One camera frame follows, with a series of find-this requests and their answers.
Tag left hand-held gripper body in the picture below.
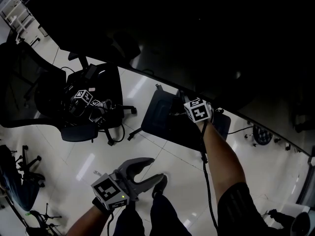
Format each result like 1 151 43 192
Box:
91 170 141 210

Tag grey oval chair back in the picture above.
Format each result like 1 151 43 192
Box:
290 211 311 236

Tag black TV stand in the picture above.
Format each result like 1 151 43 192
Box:
127 84 232 152

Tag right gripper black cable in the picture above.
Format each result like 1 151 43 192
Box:
200 121 220 236

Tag black tripod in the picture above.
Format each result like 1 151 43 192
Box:
29 203 62 236

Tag dark framed glass door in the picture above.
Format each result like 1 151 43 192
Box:
296 153 315 206

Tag small black monitor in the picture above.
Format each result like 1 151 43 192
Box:
85 63 99 80

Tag black television cable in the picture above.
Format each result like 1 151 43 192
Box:
227 125 254 135

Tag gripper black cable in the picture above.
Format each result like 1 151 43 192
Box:
107 211 115 236
200 121 220 236

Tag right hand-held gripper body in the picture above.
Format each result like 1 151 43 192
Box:
183 97 214 124

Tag black looped cable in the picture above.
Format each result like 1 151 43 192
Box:
105 124 126 146

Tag person's black shirt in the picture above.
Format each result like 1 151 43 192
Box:
218 182 293 236

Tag round black rolling stool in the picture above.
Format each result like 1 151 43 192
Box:
245 124 281 147

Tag person's left forearm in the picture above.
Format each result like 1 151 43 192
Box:
65 205 111 236

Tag black mesh office chair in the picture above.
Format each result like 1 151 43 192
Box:
0 42 137 146

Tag white storage box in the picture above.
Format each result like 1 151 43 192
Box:
280 204 310 215

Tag person's dark trousers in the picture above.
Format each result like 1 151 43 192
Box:
113 194 192 236

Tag person's right forearm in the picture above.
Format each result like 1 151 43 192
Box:
201 121 247 201

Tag person's right black shoe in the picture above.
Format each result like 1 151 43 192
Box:
152 175 168 199

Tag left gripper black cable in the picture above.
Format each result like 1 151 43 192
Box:
107 211 115 236

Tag large black television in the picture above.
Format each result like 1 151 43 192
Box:
22 0 315 157

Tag white shelving rack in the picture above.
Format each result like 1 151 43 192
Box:
0 0 41 38

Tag black wrist strap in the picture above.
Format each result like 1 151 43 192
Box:
92 197 114 215

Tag black swivel chair base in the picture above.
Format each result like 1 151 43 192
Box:
14 145 46 189

